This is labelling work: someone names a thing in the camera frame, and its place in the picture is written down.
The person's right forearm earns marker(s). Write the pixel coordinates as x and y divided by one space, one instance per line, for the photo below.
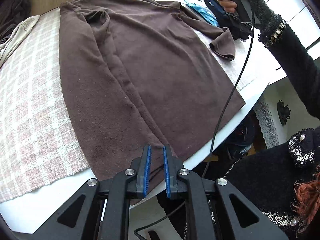
295 55

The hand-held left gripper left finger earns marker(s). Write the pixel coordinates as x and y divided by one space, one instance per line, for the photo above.
148 170

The pink plaid blanket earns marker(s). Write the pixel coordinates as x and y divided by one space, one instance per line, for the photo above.
32 105

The orange curly strands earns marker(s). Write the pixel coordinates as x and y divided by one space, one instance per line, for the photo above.
310 197

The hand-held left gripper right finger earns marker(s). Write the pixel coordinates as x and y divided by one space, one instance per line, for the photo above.
167 172

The light blue folded garment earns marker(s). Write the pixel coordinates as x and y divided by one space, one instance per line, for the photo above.
202 11

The dark grey printed t-shirt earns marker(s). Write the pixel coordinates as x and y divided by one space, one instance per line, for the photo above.
15 7

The brown fleece garment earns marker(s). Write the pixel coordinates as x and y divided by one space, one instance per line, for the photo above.
150 67

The white lace cloth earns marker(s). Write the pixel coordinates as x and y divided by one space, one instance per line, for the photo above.
267 127

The person's black tweed jacket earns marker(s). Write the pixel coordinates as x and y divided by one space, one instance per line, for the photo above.
262 175

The navy folded garment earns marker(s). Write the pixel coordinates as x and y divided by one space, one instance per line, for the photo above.
217 10

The dark ornamental object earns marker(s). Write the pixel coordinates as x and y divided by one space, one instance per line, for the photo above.
283 112

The cream ribbed sweater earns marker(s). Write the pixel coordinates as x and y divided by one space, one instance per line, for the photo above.
20 32

